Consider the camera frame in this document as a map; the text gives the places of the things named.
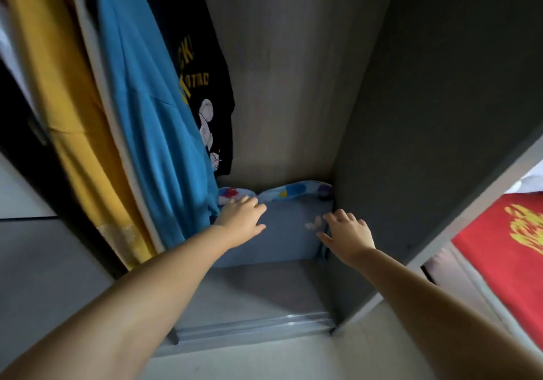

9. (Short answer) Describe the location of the person's left hand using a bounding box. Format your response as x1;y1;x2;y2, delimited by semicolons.
214;195;268;251

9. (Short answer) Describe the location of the person's right hand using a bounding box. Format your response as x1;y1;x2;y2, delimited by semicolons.
316;209;377;268

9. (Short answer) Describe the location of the plain blue-grey pillow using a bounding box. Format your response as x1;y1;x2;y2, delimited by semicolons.
210;199;334;269

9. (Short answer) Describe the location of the colourful patterned pillow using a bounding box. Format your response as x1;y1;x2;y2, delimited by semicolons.
217;180;334;207

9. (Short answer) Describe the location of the bed with white tufted headboard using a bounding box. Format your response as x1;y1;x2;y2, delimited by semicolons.
422;171;543;351

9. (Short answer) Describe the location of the grey wooden wardrobe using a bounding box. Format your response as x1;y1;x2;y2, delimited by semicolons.
0;0;543;357

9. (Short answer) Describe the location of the person's left forearm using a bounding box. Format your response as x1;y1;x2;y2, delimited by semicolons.
0;224;235;380

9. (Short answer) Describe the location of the person's right forearm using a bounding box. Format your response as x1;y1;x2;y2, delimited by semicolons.
353;247;543;380

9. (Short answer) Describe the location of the blue hanging garment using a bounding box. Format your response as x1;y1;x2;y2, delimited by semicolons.
92;0;221;250

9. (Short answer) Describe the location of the black printed t-shirt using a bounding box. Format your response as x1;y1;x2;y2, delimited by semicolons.
133;0;235;177

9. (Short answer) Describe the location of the beige hanging garment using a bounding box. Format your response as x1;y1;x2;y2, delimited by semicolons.
66;0;167;256

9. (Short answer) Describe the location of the yellow hanging garment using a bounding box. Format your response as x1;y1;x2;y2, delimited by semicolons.
2;0;158;271

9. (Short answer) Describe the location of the white hanging garment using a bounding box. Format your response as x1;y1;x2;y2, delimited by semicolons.
0;0;41;117

